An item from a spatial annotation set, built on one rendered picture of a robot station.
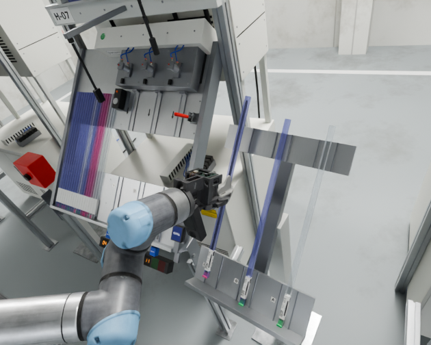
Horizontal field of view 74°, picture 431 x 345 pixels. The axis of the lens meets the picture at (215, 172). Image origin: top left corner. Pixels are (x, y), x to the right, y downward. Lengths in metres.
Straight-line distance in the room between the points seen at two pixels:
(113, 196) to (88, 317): 0.70
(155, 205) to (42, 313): 0.24
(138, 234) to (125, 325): 0.14
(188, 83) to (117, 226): 0.58
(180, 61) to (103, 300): 0.75
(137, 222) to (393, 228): 1.65
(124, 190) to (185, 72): 0.49
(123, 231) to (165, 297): 1.29
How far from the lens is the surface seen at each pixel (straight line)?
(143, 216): 0.51
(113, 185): 1.18
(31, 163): 1.74
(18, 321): 0.58
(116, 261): 0.57
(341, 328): 1.61
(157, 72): 1.06
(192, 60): 0.99
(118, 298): 0.53
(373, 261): 1.80
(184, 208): 0.58
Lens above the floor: 1.50
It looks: 40 degrees down
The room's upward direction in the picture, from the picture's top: 16 degrees counter-clockwise
